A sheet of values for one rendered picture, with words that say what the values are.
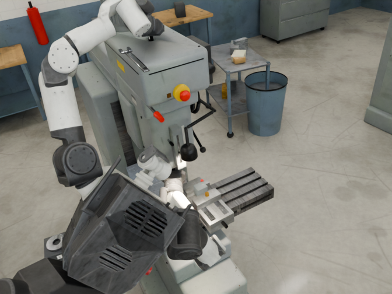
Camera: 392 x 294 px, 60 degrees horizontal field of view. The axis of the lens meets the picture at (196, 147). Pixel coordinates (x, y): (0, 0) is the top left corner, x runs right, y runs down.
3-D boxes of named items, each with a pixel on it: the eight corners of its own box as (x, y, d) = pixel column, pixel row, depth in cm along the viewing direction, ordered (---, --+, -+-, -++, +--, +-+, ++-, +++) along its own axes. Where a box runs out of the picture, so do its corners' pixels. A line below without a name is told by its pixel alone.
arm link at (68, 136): (55, 129, 89) (66, 179, 91) (88, 123, 94) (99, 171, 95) (47, 132, 99) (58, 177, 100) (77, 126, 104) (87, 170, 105)
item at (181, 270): (233, 255, 186) (232, 241, 179) (176, 285, 174) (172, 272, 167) (191, 200, 223) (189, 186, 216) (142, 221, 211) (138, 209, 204)
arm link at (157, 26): (131, 44, 125) (121, 37, 113) (130, 16, 124) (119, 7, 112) (164, 41, 123) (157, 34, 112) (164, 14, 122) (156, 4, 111)
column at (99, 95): (199, 250, 276) (176, 72, 183) (146, 277, 260) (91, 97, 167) (173, 211, 313) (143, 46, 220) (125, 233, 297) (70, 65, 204)
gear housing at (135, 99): (200, 102, 139) (198, 80, 133) (145, 121, 131) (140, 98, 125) (167, 75, 164) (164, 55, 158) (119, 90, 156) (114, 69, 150)
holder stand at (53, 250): (104, 265, 164) (93, 239, 153) (58, 283, 159) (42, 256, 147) (100, 247, 174) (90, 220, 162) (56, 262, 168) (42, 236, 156)
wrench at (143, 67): (153, 70, 105) (152, 67, 105) (141, 73, 104) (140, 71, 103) (129, 48, 123) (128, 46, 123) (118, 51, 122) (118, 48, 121)
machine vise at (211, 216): (234, 221, 179) (234, 207, 173) (210, 234, 174) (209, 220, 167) (200, 184, 204) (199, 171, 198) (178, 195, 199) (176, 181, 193)
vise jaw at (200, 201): (221, 199, 184) (221, 193, 181) (198, 210, 178) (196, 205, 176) (215, 192, 188) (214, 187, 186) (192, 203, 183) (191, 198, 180)
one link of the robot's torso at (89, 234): (141, 329, 92) (213, 218, 97) (26, 277, 80) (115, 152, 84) (122, 278, 120) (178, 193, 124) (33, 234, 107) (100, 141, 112)
